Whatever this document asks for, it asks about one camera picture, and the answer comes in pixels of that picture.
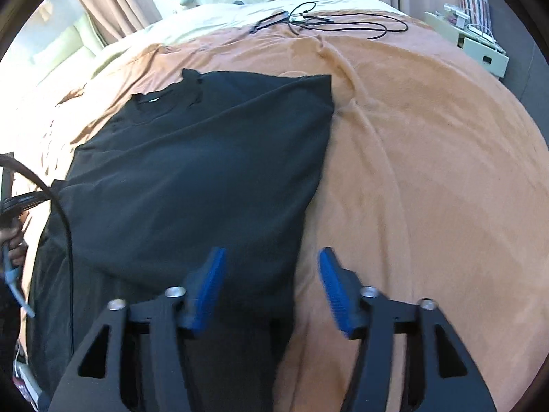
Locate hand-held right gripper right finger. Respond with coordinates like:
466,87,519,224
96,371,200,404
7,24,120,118
318,247,498,412

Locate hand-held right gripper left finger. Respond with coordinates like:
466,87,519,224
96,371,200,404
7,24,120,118
47,247,228,412

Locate black long-sleeve shirt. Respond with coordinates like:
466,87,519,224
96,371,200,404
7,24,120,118
26,68,335,412

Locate person's left hand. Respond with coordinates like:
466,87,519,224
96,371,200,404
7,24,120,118
0,223,27,269

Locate orange blanket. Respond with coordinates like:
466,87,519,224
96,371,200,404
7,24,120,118
56,13,549,412

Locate cream duvet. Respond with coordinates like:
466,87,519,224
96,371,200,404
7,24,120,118
9,0,397,108

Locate white nightstand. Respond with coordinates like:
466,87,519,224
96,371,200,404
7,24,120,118
424,11,510,79

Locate black eyeglasses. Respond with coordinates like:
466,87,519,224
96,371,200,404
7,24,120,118
250,10,289,34

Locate white power strip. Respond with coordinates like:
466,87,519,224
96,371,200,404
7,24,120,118
467,23,498,48

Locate clear plastic container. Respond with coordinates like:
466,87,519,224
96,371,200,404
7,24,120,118
444,4,468,24

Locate striped paper bag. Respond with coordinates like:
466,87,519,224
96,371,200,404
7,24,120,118
457,0,490,31

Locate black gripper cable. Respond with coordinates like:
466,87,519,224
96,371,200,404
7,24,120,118
0,153,74,355

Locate thin black cable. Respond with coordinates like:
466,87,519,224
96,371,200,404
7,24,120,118
289,2,409,40

